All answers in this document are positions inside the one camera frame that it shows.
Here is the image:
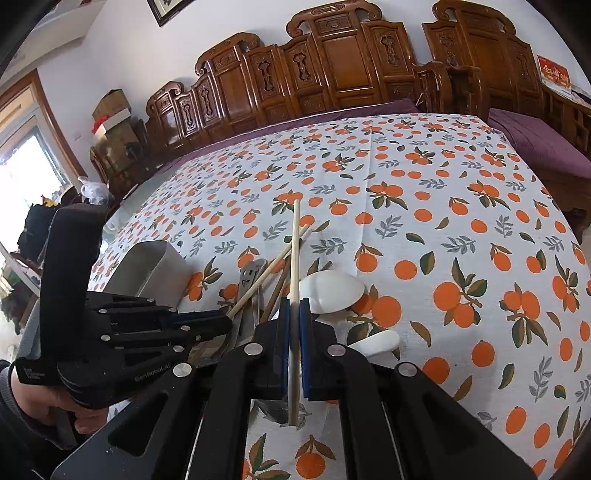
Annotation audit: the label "purple bench cushion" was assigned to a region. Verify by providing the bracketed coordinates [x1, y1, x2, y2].
[487, 108, 590, 179]

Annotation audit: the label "dark wooden chopstick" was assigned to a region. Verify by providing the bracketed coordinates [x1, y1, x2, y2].
[260, 256, 290, 323]

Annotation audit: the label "red sign plaque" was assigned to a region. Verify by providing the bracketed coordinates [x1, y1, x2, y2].
[537, 55, 571, 92]

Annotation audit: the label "white soup spoon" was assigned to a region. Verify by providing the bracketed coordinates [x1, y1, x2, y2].
[349, 330, 401, 358]

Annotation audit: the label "white plastic bag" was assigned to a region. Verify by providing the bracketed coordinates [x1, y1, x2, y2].
[78, 176, 113, 206]

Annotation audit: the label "stacked cardboard boxes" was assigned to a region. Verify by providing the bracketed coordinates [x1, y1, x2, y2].
[92, 89, 141, 160]

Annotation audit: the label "smiley metal utensil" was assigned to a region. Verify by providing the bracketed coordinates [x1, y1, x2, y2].
[230, 257, 270, 351]

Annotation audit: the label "orange print tablecloth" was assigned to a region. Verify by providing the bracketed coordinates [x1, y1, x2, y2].
[90, 114, 590, 479]

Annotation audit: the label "carved wooden bench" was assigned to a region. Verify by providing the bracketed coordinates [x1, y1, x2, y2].
[146, 1, 453, 158]
[423, 1, 543, 118]

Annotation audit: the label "metal rectangular tray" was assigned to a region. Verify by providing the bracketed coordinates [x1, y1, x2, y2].
[103, 240, 192, 307]

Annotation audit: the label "framed wall picture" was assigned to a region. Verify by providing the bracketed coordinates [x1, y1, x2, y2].
[147, 0, 193, 27]

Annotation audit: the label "person's left hand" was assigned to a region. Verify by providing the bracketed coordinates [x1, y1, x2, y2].
[10, 371, 108, 435]

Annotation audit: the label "large white ladle spoon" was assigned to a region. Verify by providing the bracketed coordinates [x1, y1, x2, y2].
[297, 270, 365, 315]

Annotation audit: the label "light wooden chopstick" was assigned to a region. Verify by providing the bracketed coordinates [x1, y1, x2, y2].
[287, 199, 301, 426]
[228, 242, 294, 320]

